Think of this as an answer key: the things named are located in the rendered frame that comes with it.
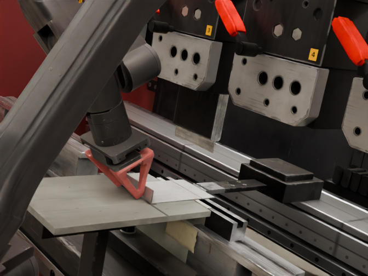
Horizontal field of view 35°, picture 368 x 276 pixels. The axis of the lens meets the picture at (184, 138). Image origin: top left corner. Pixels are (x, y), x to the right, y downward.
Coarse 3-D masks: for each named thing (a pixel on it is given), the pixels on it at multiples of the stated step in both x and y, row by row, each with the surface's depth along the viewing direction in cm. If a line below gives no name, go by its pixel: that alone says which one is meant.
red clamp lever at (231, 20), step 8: (216, 0) 78; (224, 0) 78; (216, 8) 79; (224, 8) 77; (232, 8) 78; (224, 16) 77; (232, 16) 77; (224, 24) 78; (232, 24) 76; (240, 24) 77; (232, 32) 76; (240, 32) 76; (240, 40) 76; (240, 48) 74; (248, 48) 75; (256, 48) 75
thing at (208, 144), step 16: (192, 96) 94; (208, 96) 90; (224, 96) 89; (176, 112) 97; (192, 112) 94; (208, 112) 91; (224, 112) 90; (176, 128) 98; (192, 128) 94; (208, 128) 91; (208, 144) 92
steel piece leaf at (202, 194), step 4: (172, 180) 100; (176, 180) 100; (180, 180) 101; (184, 180) 101; (180, 184) 98; (184, 184) 99; (188, 184) 99; (188, 188) 97; (192, 188) 97; (196, 188) 98; (192, 192) 95; (196, 192) 96; (200, 192) 96; (204, 192) 96; (200, 196) 94; (204, 196) 95; (208, 196) 95; (212, 196) 95
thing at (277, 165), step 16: (256, 160) 110; (272, 160) 113; (240, 176) 112; (256, 176) 108; (272, 176) 106; (288, 176) 104; (304, 176) 107; (208, 192) 97; (224, 192) 100; (272, 192) 105; (288, 192) 104; (304, 192) 107; (320, 192) 110
